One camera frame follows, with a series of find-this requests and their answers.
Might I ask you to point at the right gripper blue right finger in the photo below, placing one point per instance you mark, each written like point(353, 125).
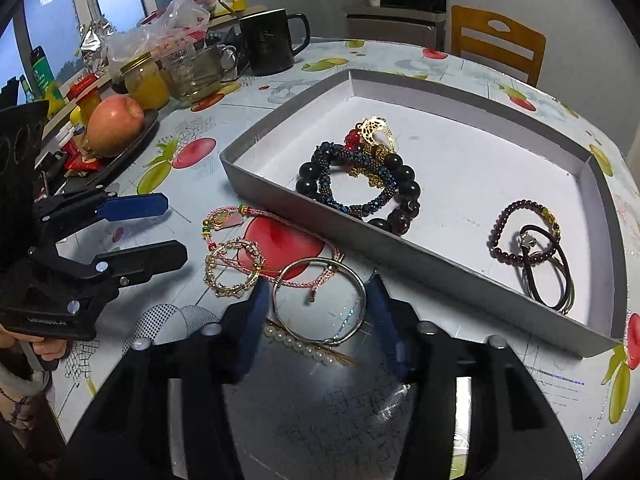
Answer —
point(394, 321)

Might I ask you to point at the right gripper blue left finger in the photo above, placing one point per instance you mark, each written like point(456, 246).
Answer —
point(242, 326)

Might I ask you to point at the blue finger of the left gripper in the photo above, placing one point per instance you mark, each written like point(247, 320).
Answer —
point(137, 265)
point(133, 207)

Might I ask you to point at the silver bangle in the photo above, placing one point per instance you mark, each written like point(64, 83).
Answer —
point(328, 311)

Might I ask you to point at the pearl hair clip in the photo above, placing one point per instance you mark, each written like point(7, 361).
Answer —
point(319, 354)

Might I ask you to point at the person's left hand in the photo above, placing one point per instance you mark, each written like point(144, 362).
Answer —
point(47, 348)

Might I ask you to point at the black plate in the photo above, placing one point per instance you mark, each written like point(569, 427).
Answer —
point(78, 174)

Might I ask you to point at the red apple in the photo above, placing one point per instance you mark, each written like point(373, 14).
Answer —
point(115, 123)

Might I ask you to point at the glass jar yellow contents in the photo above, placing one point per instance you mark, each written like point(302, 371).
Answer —
point(144, 82)

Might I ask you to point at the green bottle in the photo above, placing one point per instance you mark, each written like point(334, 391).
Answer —
point(46, 83)

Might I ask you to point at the grey cardboard tray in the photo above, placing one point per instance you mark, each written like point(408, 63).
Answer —
point(471, 157)

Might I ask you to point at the red and gold charm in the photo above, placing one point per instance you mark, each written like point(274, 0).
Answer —
point(370, 135)

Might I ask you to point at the clear plastic bag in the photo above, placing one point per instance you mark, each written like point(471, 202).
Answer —
point(183, 22)

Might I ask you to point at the black mug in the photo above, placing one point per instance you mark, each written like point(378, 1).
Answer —
point(267, 40)

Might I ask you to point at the grey cabinet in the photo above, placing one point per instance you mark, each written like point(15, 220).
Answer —
point(405, 26)

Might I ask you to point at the wooden chair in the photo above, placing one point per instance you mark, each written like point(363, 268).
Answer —
point(497, 38)

